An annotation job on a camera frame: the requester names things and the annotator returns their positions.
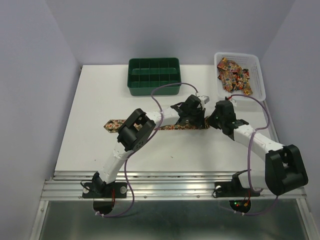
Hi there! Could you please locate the paisley flamingo patterned tie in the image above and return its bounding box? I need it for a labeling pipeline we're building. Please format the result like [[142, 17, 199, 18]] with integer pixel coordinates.
[[104, 119, 210, 133]]

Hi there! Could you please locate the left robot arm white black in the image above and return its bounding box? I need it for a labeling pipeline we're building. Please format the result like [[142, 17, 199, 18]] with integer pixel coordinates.
[[92, 94, 210, 197]]

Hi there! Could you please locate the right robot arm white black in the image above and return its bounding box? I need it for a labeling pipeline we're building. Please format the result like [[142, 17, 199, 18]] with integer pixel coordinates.
[[207, 100, 309, 198]]

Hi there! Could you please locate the colourful patterned tie in basket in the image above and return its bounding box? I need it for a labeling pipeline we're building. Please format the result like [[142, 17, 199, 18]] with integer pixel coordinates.
[[217, 57, 253, 96]]

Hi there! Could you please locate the white perforated plastic basket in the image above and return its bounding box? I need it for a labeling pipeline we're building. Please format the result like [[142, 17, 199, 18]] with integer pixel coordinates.
[[214, 52, 266, 102]]

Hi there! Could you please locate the green divided plastic tray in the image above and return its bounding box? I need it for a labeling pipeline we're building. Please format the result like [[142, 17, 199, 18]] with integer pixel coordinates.
[[127, 57, 182, 97]]

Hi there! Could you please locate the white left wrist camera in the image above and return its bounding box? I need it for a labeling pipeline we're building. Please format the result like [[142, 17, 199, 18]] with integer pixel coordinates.
[[198, 95, 210, 104]]

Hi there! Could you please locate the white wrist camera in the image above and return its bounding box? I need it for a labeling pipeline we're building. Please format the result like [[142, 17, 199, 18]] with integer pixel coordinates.
[[198, 95, 210, 104], [227, 96, 237, 105]]

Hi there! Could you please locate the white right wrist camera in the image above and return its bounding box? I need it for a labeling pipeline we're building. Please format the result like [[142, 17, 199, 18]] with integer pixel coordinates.
[[227, 96, 237, 105]]

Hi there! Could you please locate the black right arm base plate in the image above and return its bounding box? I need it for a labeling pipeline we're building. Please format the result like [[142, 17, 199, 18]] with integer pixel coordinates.
[[212, 181, 261, 199]]

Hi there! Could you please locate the aluminium mounting rail frame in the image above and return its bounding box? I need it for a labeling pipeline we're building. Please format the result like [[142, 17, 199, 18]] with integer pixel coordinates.
[[29, 99, 316, 240]]

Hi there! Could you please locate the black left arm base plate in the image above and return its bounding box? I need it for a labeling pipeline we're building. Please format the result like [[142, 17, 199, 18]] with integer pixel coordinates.
[[80, 181, 128, 199]]

